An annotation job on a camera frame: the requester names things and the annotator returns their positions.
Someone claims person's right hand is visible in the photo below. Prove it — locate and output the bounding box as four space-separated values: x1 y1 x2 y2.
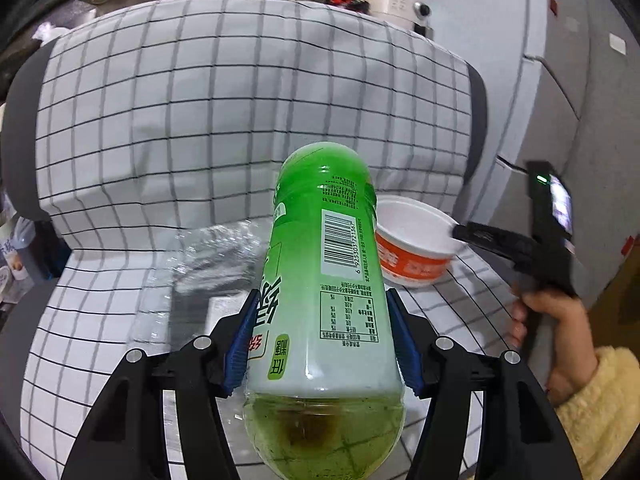
510 287 599 406

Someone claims white checkered cloth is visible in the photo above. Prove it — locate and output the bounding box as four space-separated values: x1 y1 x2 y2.
19 0 522 480

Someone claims white rice cooker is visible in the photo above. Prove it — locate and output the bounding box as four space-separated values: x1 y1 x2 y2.
368 0 433 38

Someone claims clear plastic packaging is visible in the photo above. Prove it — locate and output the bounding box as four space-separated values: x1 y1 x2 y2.
127 218 272 356

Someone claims orange white instant noodle cup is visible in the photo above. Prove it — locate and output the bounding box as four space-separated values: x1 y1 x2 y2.
375 195 466 288

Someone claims yellow fleece sleeve forearm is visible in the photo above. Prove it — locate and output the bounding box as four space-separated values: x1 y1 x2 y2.
555 347 640 479

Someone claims grey refrigerator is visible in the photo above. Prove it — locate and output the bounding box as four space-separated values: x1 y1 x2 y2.
427 0 639 301

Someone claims grey office chair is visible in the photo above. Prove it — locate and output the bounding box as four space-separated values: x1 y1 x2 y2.
0 34 490 461

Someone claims green tea bottle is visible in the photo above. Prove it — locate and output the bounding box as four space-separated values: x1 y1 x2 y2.
243 142 405 479

